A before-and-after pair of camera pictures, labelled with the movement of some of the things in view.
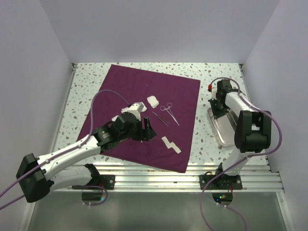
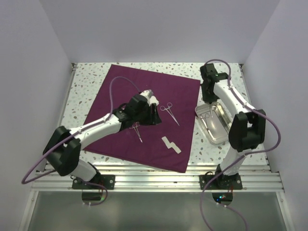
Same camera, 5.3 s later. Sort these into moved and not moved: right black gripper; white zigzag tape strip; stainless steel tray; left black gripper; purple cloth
Moved: right black gripper; left black gripper; stainless steel tray
Not moved: white zigzag tape strip; purple cloth
